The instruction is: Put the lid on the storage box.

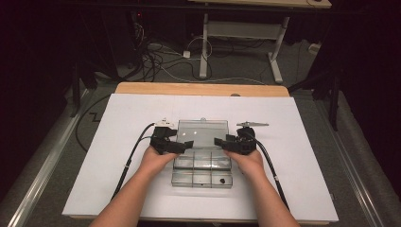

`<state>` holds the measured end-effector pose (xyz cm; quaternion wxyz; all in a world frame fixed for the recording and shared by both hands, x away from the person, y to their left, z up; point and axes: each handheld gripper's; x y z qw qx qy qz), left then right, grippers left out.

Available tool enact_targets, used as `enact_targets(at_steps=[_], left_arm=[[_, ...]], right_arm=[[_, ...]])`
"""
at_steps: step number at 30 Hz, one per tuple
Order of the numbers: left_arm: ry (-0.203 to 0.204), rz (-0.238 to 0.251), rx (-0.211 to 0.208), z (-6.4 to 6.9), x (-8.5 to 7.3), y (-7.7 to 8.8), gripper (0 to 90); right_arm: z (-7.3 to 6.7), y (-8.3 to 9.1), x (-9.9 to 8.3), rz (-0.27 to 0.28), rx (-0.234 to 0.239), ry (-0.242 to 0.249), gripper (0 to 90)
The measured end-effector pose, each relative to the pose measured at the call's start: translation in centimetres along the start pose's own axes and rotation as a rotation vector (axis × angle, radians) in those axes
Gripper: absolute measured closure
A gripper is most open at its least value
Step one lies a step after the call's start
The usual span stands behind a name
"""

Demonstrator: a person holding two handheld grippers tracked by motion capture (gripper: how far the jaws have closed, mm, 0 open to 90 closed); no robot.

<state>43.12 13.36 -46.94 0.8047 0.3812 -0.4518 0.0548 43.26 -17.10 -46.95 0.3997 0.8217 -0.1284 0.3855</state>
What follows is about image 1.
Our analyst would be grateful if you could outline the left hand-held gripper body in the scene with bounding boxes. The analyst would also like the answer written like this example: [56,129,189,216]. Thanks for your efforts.
[149,118,178,155]

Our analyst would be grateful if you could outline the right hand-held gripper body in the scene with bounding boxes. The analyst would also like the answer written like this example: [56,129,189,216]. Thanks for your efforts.
[225,121,270,155]

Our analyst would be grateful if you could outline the clear plastic compartment box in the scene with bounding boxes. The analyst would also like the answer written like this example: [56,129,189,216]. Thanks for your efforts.
[170,117,234,189]

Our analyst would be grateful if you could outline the person's left hand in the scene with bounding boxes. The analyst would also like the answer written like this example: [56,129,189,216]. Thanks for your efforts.
[138,146,180,178]

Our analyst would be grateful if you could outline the person's right hand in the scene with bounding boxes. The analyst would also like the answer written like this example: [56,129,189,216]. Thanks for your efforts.
[223,148,267,179]

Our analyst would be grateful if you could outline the white table sheet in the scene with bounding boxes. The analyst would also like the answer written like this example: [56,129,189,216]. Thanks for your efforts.
[61,93,340,222]

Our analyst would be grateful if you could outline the black stand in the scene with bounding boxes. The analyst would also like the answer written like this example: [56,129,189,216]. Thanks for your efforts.
[70,60,83,118]
[288,67,343,131]

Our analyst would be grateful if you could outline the white-framed desk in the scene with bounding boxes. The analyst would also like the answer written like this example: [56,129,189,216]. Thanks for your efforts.
[188,0,333,84]

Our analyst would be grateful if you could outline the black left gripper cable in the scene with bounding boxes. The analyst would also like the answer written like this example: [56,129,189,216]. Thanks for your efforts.
[111,122,156,201]

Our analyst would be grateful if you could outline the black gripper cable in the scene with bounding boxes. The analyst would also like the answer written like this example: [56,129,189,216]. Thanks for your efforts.
[111,122,156,201]
[244,130,290,211]

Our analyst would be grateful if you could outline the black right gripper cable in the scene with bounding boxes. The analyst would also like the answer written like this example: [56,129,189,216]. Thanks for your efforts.
[244,130,290,211]

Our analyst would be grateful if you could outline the white floor cable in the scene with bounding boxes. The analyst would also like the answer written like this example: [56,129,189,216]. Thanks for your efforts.
[157,64,266,85]

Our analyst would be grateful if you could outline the tangle of black cables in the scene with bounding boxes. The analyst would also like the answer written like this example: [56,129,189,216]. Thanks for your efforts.
[133,22,216,83]

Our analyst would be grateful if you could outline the black floor cable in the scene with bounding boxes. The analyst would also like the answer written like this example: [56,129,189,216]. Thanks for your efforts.
[75,94,112,153]

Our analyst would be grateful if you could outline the metal floor rail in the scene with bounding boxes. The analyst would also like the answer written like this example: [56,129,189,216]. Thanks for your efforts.
[315,97,384,227]
[8,89,91,227]

